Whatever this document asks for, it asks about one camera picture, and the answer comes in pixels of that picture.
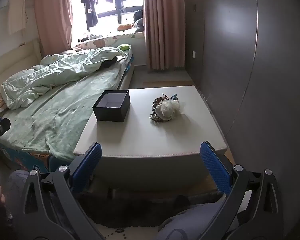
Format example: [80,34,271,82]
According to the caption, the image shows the pink curtain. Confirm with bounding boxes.
[34,0,73,56]
[142,0,186,71]

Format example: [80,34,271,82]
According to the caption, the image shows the person's leg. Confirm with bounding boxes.
[157,202,232,240]
[4,169,53,233]

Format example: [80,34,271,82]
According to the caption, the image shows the light green quilt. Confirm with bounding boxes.
[1,47,128,110]

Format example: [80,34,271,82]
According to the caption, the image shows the grey wardrobe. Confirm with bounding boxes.
[184,0,300,240]

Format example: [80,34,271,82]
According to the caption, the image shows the cream padded headboard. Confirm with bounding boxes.
[0,37,43,100]

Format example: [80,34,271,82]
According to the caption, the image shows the person's left leg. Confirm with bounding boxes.
[4,169,53,233]

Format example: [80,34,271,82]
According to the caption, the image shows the black box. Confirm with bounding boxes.
[92,89,131,122]

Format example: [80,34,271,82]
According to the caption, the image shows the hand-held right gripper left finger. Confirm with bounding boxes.
[20,142,105,240]

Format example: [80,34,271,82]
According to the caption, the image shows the window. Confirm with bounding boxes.
[69,0,144,36]

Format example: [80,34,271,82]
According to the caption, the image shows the green bed sheet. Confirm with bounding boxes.
[0,65,130,161]

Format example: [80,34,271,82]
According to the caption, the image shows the white fabric flower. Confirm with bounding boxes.
[156,98,181,120]

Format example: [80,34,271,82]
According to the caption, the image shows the person's right leg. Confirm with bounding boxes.
[157,202,232,240]

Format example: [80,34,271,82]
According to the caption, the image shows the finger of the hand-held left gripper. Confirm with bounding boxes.
[0,117,11,142]

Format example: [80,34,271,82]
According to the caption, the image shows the black cloth item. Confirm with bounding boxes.
[99,56,118,69]

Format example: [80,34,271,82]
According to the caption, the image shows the pile of assorted jewelry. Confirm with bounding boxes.
[149,93,182,123]

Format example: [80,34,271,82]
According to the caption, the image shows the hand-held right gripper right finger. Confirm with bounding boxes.
[200,141,283,240]

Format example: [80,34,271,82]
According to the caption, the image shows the bear print seat cushion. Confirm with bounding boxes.
[74,31,144,51]

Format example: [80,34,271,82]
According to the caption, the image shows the white hanging cloth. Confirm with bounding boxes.
[8,0,28,35]

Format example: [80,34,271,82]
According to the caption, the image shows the white low table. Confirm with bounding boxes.
[73,85,228,193]

